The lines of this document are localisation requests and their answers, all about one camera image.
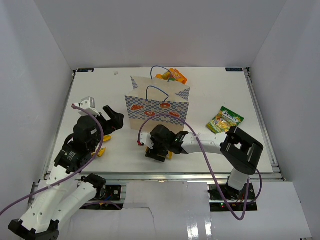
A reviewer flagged yellow chocolate bar wrapper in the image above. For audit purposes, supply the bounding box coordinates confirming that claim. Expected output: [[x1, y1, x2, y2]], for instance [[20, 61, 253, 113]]
[[145, 147, 173, 160]]

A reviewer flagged yellow M&M packet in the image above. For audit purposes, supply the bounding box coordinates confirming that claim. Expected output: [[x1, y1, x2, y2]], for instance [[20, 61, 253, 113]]
[[103, 135, 112, 142], [91, 147, 107, 158]]

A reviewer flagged checkered paper bag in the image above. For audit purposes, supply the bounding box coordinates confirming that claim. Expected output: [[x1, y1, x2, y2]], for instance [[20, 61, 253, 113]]
[[125, 76, 191, 132]]

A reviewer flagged green candy bag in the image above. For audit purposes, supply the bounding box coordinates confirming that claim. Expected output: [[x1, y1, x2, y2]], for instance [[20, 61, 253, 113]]
[[206, 106, 245, 134]]

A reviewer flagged orange snack pouch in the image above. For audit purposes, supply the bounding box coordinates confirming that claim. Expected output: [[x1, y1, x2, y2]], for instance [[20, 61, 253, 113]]
[[155, 68, 188, 85]]

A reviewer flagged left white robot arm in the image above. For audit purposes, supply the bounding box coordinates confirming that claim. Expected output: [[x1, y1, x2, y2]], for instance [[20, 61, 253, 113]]
[[8, 105, 124, 240]]

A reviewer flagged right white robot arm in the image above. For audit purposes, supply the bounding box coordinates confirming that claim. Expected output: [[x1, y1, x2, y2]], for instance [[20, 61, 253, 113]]
[[139, 125, 264, 200]]

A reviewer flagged left blue corner label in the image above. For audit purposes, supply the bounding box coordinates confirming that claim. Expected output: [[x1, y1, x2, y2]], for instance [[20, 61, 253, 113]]
[[76, 68, 95, 73]]

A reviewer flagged blue corner label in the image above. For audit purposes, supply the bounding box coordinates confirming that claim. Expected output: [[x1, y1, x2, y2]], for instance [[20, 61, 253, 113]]
[[76, 68, 95, 73], [225, 67, 243, 72]]

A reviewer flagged right blue corner label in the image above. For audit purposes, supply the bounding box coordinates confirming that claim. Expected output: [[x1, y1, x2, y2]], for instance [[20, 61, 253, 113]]
[[225, 67, 243, 72]]

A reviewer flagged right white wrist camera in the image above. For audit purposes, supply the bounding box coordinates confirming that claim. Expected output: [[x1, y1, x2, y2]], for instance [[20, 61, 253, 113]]
[[137, 132, 154, 150]]

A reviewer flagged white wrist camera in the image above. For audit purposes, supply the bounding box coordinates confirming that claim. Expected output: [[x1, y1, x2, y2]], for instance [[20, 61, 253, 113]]
[[72, 96, 100, 117], [137, 132, 154, 150]]

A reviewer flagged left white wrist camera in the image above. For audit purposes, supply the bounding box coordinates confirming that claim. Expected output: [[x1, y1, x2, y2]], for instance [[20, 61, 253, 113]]
[[72, 96, 100, 117]]

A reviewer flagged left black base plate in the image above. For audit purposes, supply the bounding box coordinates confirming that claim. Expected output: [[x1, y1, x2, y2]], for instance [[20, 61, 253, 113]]
[[80, 185, 123, 211]]

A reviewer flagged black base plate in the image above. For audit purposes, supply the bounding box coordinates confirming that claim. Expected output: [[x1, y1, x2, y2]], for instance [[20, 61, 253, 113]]
[[207, 183, 258, 213], [80, 185, 123, 211]]

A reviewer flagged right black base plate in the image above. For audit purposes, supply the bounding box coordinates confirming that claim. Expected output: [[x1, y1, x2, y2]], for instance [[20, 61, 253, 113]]
[[207, 183, 258, 213]]

